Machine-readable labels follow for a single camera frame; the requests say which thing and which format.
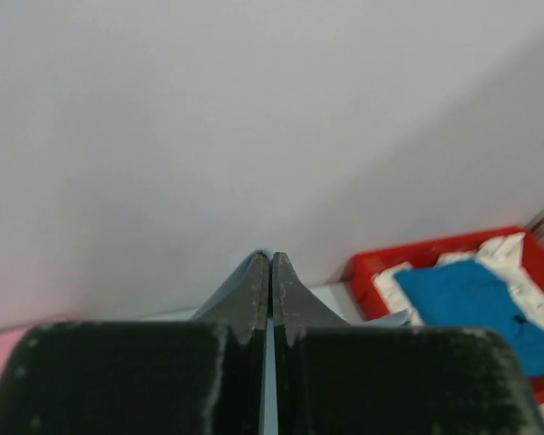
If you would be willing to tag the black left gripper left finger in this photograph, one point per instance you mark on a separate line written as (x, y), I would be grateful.
(200, 376)

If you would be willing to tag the blue t-shirt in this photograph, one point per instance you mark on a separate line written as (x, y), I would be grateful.
(466, 293)

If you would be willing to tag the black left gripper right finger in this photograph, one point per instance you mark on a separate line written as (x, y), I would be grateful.
(454, 380)

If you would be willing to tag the white t-shirt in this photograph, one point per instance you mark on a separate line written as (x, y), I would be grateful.
(512, 255)

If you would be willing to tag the red plastic bin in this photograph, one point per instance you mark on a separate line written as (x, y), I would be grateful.
(492, 279)

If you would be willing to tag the grey polo shirt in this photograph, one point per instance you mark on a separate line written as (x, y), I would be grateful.
(268, 385)

